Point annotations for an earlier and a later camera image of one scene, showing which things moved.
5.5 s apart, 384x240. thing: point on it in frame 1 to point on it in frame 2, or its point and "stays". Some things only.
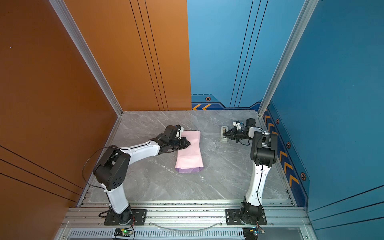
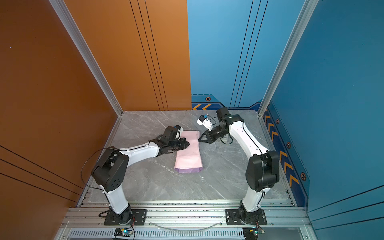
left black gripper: (183, 140) stays
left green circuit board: (123, 232) stays
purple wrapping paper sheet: (189, 159) stays
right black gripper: (233, 136) to (210, 139)
